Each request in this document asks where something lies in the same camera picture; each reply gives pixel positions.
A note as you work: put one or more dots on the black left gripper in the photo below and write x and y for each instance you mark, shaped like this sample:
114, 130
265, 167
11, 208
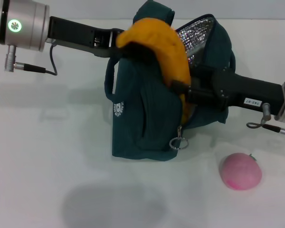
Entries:
71, 33

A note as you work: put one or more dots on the dark teal insulated lunch bag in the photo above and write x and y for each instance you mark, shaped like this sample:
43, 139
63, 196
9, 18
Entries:
133, 118

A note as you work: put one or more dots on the pink peach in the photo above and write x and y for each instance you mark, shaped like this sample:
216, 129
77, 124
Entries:
240, 173

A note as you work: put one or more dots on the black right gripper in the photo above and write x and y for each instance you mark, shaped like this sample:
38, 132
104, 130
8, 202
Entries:
247, 92

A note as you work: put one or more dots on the yellow banana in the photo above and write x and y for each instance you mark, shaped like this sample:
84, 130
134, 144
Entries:
161, 38

